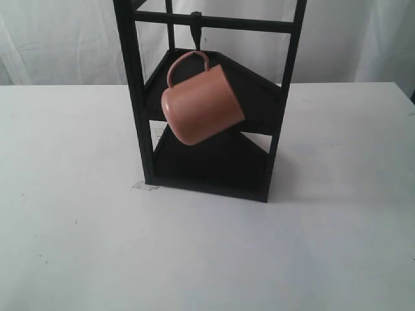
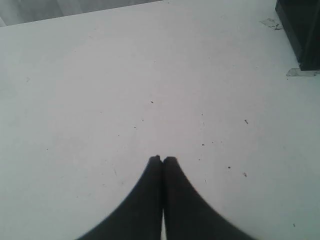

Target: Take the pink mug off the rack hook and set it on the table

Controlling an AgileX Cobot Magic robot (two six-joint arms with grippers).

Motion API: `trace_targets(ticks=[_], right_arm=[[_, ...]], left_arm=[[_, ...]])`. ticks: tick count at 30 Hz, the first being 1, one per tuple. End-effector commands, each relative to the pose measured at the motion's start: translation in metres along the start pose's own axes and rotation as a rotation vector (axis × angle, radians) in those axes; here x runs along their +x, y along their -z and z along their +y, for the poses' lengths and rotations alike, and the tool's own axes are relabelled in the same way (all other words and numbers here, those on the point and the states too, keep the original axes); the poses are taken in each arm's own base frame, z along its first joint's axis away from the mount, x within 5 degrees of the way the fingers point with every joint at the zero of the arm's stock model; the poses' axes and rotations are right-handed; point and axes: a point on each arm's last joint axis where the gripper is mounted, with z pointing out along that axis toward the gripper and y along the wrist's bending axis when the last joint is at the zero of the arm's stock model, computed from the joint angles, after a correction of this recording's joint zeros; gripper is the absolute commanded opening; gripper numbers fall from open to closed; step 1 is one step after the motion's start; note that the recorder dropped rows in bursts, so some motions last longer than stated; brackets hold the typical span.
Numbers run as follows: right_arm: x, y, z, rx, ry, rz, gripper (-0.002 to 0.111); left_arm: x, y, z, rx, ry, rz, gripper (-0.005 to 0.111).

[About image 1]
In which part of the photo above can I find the pink ceramic mug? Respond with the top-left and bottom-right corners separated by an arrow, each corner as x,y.
161,51 -> 246,146

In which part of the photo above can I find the black two-tier shelf rack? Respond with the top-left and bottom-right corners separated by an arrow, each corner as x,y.
113,1 -> 306,202

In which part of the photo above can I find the clear tape piece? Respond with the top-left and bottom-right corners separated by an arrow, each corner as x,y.
132,181 -> 159,191

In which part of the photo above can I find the white backdrop curtain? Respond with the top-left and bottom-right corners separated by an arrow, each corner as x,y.
1,1 -> 414,94

